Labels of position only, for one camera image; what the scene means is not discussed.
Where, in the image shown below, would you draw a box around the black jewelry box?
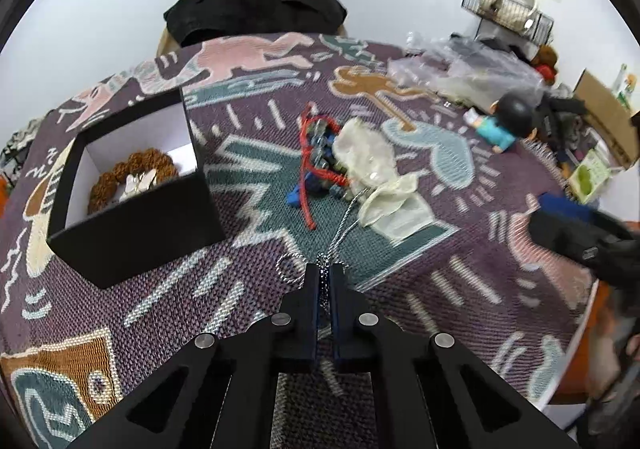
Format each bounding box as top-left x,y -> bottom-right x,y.
46,88 -> 227,290

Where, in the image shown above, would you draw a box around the white organza drawstring pouch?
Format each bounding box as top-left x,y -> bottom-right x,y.
275,116 -> 437,310

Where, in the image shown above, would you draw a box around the white woven bag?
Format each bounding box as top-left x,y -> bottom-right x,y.
479,0 -> 542,30

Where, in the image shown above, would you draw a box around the brown bead bracelet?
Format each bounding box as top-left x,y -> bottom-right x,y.
89,151 -> 179,216

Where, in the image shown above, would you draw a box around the black shoe rack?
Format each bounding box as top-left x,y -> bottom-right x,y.
0,116 -> 51,170

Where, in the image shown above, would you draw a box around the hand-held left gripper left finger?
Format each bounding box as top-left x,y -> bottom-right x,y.
65,263 -> 323,449

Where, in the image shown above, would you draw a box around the brown plush toy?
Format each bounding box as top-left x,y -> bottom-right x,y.
531,45 -> 560,80

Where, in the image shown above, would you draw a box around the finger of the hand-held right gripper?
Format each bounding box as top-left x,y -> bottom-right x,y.
528,213 -> 603,276
537,192 -> 598,224

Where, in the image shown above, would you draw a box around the green and white box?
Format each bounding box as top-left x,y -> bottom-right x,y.
567,149 -> 614,206

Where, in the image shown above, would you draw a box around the cardboard box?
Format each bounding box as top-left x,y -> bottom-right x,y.
571,69 -> 640,170

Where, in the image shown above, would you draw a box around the red cord bracelet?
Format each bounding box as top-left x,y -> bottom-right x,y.
299,103 -> 352,231

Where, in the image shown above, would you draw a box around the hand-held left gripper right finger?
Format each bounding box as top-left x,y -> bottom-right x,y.
329,263 -> 576,449

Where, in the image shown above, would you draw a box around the clear plastic bags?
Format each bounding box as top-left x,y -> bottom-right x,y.
387,31 -> 547,110

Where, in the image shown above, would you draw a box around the black cloth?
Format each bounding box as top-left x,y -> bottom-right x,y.
164,0 -> 349,48

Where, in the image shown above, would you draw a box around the black-haired toy figure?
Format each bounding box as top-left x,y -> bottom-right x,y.
462,93 -> 542,156

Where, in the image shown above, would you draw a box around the multicoloured glass bead bracelet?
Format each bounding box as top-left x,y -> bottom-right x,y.
287,121 -> 351,210

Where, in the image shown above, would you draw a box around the black wire basket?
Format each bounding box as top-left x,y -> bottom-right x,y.
461,0 -> 555,48

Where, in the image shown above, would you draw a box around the printed blanket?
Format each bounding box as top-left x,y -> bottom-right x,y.
0,31 -> 601,449

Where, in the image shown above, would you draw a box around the white butterfly ornament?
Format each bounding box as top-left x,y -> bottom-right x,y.
120,170 -> 157,200

